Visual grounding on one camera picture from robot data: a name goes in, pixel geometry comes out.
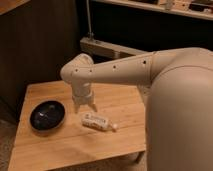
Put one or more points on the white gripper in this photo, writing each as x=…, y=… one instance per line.
x=83, y=96

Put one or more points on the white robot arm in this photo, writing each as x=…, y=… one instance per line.
x=179, y=108

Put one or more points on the black ceramic bowl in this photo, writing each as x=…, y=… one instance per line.
x=47, y=115

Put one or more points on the wooden table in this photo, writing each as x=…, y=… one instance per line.
x=71, y=143

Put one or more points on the wooden shelf beam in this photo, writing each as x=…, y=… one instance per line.
x=106, y=49

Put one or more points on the metal pole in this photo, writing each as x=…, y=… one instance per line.
x=90, y=31

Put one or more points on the upper wooden shelf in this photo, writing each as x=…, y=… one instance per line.
x=185, y=8

